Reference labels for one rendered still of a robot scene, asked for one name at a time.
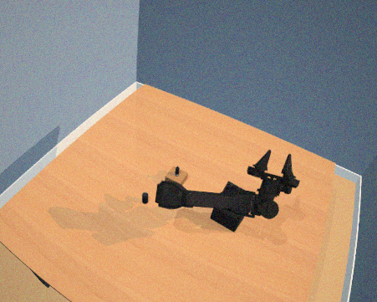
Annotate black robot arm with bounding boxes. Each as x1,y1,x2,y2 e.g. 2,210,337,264
155,180,279,219

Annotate tan square block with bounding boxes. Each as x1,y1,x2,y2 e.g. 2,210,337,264
165,166,188,185

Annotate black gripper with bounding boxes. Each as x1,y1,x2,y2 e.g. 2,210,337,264
247,150,300,200

